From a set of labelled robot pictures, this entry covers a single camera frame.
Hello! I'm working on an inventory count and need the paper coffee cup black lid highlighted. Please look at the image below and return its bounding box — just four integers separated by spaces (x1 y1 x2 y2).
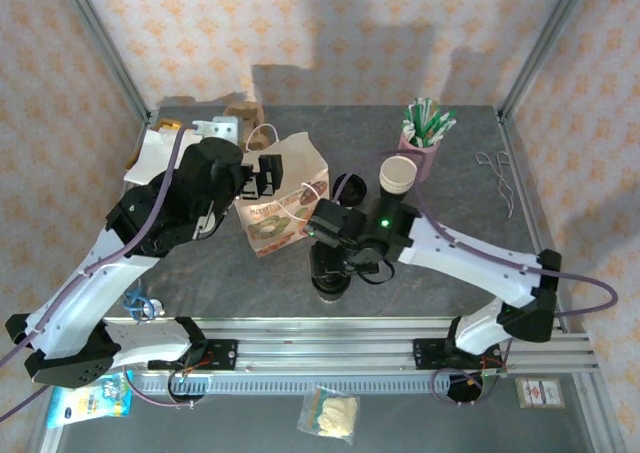
309 252 352 305

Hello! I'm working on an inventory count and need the donut print paper bag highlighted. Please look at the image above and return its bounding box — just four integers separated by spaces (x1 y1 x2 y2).
234 122 331 259

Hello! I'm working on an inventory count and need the black cup lid stack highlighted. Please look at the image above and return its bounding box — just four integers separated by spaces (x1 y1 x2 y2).
332 172 369 207

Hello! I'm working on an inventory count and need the cardboard cup carrier stack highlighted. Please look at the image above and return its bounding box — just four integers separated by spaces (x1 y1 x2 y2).
223 103 266 152

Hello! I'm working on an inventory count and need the white paper napkin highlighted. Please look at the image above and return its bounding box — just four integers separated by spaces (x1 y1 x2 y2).
123 126 194 184

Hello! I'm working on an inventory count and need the paper cup stack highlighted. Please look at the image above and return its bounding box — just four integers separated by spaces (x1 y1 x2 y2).
378 156 419 209

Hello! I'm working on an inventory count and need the pink straw holder cup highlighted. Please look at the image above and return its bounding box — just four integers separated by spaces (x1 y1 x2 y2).
397 130 441 184

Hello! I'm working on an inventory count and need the green white wrapped straw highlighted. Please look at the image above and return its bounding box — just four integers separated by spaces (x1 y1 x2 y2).
425 107 449 147
403 102 422 143
430 109 459 147
417 97 435 145

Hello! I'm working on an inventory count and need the clear bag of chips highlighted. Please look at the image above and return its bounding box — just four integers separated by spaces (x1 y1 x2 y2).
296 385 361 446

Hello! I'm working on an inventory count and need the blue white snack packet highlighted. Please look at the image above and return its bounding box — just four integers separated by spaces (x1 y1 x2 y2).
45 370 135 430

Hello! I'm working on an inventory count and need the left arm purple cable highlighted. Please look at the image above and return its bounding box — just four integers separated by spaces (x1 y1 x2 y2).
0 125 196 424

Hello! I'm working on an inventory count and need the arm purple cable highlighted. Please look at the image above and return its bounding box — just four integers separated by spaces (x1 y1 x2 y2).
0 125 196 424
332 150 620 407

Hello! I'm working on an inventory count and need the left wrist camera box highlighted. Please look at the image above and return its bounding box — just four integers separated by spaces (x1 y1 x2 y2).
192 116 239 142

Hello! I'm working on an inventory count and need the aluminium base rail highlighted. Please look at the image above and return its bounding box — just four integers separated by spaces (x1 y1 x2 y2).
53 316 600 374

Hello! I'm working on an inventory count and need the grey slotted cable duct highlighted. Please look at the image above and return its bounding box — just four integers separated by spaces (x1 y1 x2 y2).
133 372 496 397

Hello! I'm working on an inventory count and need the aluminium frame post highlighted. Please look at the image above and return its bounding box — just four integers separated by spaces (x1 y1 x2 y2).
499 0 596 119
52 0 152 124

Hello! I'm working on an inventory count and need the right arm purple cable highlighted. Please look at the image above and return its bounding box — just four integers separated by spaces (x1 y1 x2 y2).
332 150 620 407

